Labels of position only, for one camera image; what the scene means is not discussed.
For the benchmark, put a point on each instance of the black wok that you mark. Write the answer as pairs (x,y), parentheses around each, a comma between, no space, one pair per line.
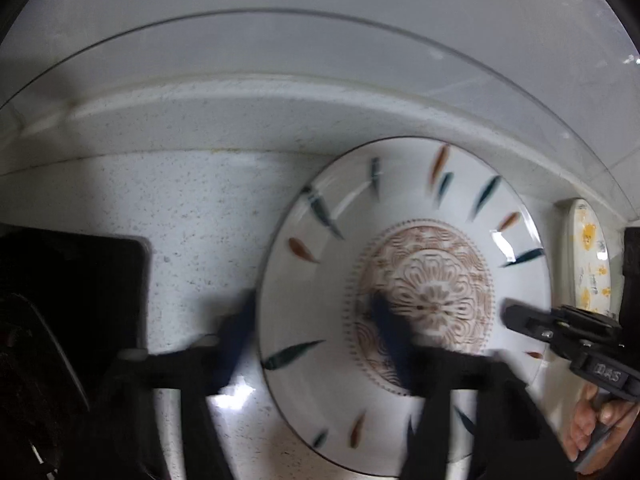
(30,390)

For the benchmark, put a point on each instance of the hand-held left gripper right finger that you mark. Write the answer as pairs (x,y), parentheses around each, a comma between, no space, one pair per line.
(393,340)

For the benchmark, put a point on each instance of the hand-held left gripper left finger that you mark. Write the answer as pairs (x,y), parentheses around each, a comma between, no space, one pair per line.
(235,331)

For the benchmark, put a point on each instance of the black glass cooktop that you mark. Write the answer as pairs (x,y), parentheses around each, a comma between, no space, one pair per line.
(75,285)

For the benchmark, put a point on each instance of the large white fish-print plate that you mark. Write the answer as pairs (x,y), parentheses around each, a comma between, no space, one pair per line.
(430,210)

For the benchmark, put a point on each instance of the person's right hand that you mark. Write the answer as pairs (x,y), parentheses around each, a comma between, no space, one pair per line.
(582,430)

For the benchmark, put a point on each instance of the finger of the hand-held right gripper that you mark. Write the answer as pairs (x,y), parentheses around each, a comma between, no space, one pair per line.
(527,321)

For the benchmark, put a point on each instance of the white plate with yellow prints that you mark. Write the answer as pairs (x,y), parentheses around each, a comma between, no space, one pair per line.
(587,240)

